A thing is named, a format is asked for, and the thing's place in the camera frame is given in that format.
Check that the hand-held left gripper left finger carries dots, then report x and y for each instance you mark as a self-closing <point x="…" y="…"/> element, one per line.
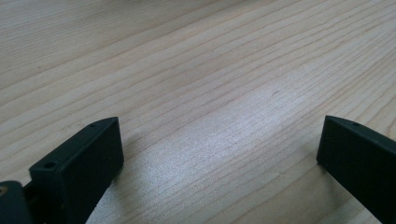
<point x="77" y="168"/>

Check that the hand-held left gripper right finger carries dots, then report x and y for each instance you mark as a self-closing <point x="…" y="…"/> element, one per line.
<point x="364" y="165"/>

